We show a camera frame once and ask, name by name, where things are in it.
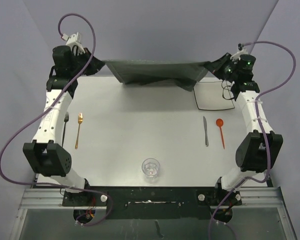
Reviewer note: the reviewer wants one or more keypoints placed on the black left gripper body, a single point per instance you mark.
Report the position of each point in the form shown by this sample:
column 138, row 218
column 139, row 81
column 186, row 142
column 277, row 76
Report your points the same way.
column 79, row 63

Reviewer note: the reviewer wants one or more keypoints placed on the black plastic fork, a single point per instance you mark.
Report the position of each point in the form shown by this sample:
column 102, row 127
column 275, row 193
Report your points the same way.
column 66, row 119

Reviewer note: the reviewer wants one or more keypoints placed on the clear plastic cup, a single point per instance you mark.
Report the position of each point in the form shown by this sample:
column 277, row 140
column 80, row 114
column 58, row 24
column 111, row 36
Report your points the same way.
column 151, row 170

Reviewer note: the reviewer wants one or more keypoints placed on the gold metal fork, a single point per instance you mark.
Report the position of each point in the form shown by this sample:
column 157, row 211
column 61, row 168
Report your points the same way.
column 79, row 121

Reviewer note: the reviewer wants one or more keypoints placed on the orange plastic spoon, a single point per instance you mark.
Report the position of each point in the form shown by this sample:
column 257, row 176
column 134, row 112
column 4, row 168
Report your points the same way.
column 219, row 122

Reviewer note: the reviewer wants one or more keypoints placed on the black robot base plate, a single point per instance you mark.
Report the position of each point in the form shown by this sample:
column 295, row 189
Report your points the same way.
column 151, row 211

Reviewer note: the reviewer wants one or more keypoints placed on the grey cloth placemat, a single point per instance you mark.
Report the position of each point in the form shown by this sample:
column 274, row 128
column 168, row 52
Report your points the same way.
column 184, row 75

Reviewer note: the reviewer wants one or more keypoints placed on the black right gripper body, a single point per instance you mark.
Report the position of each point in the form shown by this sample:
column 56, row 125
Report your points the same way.
column 230, row 72

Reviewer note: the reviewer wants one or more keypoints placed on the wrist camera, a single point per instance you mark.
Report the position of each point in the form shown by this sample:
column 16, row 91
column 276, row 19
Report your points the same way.
column 241, row 50
column 74, row 42

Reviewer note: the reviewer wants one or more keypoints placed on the silver table knife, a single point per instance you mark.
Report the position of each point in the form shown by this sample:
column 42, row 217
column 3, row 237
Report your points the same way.
column 205, row 124

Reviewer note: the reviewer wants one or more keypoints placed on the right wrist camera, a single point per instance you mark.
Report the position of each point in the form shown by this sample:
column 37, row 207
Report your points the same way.
column 241, row 50

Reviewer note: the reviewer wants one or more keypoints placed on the aluminium frame rail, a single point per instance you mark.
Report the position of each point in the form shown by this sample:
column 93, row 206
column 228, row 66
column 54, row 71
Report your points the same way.
column 249, row 197

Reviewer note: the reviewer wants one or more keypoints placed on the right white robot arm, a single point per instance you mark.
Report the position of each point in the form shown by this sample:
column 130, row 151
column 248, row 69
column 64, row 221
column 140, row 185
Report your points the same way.
column 257, row 153

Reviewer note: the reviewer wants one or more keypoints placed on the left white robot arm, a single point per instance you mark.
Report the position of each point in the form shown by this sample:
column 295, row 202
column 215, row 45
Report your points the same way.
column 45, row 153

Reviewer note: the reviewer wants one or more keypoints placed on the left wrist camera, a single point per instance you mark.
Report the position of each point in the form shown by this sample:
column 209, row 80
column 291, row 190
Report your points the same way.
column 74, row 42

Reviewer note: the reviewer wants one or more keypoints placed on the white rectangular plate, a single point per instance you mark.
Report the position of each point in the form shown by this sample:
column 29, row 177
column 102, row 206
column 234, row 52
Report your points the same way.
column 213, row 96

